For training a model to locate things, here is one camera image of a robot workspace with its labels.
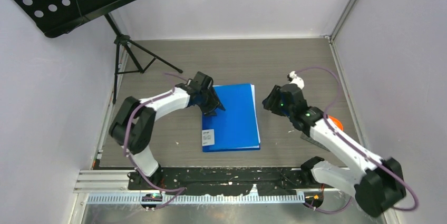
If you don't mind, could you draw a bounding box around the blue clip file folder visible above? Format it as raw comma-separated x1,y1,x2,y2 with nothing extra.
202,83,258,152

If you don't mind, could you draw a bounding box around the white paper stack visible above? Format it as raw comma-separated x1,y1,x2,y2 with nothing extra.
250,83,261,150

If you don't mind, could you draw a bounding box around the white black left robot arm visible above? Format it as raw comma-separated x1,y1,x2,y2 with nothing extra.
109,72,225,189

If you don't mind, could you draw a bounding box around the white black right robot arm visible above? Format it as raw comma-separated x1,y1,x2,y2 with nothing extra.
262,83,406,217

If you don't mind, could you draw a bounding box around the grey lego baseplate with bricks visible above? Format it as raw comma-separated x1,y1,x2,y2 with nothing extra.
300,133,330,152

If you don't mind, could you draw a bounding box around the orange plastic toy piece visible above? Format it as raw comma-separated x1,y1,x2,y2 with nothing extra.
328,115,344,131

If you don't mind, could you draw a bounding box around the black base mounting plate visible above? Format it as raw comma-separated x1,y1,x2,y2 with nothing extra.
149,167,328,196

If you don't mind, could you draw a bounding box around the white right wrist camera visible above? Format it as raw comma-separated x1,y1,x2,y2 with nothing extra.
287,71,305,90

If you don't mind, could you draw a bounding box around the aluminium rail frame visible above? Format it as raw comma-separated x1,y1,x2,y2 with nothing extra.
73,166,392,206

